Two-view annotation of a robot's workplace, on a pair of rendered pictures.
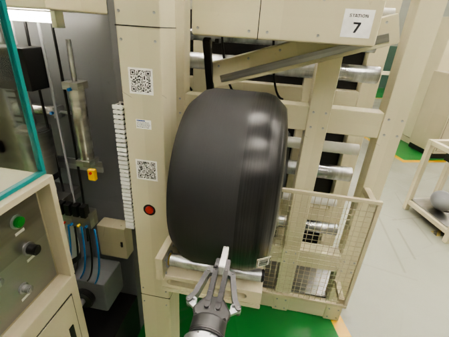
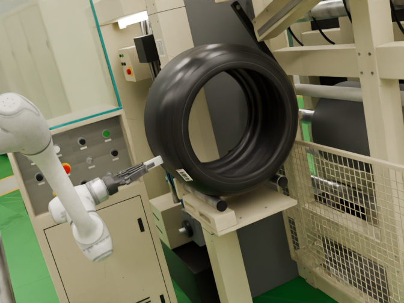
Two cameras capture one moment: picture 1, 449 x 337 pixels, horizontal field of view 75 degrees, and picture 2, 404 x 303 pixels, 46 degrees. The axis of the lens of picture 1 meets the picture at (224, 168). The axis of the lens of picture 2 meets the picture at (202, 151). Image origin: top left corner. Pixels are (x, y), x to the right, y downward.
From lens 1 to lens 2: 165 cm
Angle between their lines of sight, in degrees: 58
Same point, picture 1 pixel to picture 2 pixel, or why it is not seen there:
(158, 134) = not seen: hidden behind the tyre
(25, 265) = (111, 161)
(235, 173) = (156, 101)
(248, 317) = not seen: outside the picture
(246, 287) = (210, 213)
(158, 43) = (159, 22)
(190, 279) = (190, 201)
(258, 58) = (272, 8)
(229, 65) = (260, 19)
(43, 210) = (124, 133)
